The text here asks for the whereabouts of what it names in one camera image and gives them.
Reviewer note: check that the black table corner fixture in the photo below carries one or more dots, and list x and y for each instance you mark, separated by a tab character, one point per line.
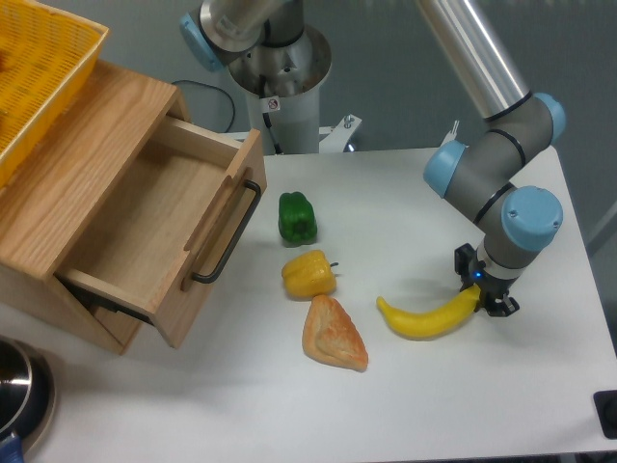
606	407

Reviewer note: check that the golden pastry turnover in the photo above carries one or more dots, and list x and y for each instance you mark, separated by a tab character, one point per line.
331	338

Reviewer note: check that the wooden drawer cabinet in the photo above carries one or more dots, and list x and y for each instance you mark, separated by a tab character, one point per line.
57	191

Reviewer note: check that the yellow plastic basket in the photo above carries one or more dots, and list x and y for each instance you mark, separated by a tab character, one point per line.
47	55

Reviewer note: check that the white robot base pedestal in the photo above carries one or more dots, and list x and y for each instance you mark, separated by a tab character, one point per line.
282	90

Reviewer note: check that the open wooden drawer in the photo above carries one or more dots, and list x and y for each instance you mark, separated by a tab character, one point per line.
172	212

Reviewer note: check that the yellow banana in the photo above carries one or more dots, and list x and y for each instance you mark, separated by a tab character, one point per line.
432	324

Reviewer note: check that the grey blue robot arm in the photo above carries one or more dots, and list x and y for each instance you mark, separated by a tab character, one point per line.
517	223

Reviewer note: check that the steel pot with lid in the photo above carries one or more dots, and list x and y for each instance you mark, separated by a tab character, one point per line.
28	393

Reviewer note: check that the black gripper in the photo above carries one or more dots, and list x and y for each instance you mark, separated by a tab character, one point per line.
493	279

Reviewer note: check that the yellow bell pepper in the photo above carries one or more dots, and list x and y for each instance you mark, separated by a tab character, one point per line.
309	275

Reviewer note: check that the black metal drawer handle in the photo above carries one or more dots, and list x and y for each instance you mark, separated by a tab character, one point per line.
210	278

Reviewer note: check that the green bell pepper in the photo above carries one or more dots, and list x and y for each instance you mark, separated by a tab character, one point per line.
297	221

